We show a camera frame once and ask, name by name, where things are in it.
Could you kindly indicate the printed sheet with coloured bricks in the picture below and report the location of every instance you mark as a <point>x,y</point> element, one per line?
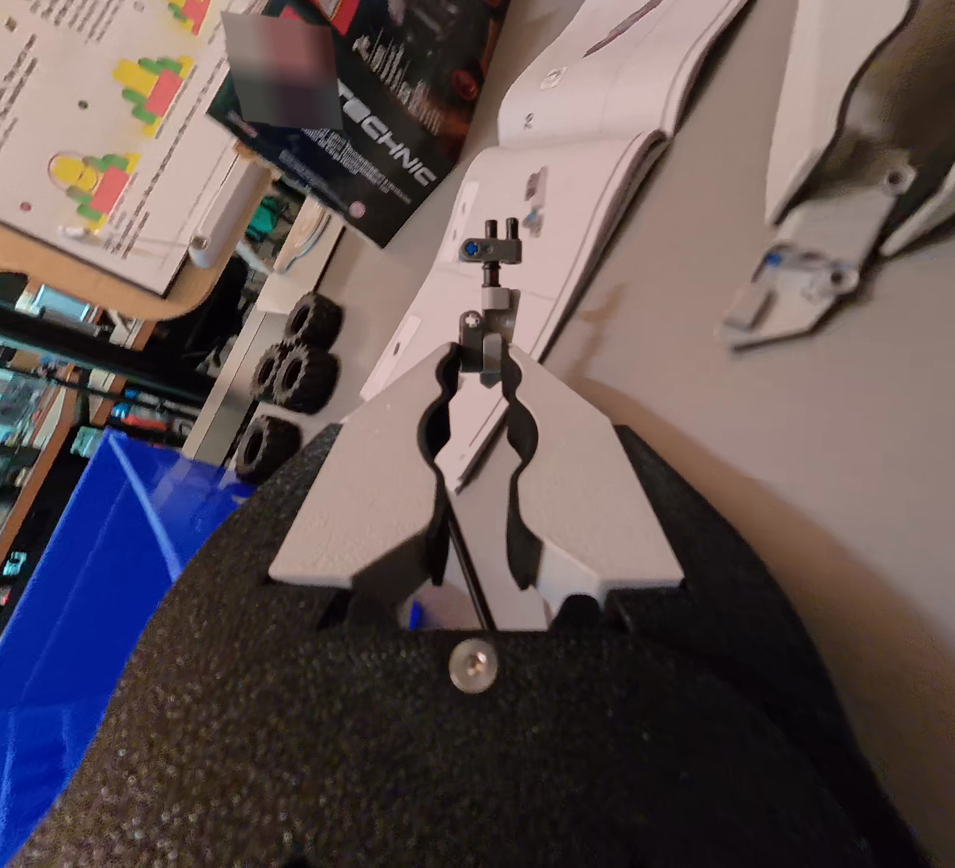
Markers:
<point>89,62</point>

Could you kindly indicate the wooden board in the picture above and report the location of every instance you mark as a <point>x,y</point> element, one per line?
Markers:
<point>112,294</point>

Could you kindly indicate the white plastic tube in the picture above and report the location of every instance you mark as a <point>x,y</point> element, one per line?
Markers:
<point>227,215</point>

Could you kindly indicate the black toy brick box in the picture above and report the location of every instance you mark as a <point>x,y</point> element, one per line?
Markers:
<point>403,62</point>

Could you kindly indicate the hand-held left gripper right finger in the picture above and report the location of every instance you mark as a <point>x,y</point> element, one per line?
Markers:
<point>597,495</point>

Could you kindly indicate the light grey brick panel assembly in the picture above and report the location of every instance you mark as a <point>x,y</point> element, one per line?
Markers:
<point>813,241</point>

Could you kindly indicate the small grey black brick connector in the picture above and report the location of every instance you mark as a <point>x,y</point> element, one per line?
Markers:
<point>492,297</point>

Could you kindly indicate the open white instruction booklet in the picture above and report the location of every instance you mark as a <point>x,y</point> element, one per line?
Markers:
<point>597,107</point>

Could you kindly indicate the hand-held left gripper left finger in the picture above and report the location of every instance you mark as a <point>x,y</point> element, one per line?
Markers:
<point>358,488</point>

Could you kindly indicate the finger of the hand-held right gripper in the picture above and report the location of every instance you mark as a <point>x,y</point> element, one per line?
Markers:
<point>929,215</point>
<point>835,25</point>

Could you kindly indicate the blue plastic bin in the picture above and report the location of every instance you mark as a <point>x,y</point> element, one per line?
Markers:
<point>82,622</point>

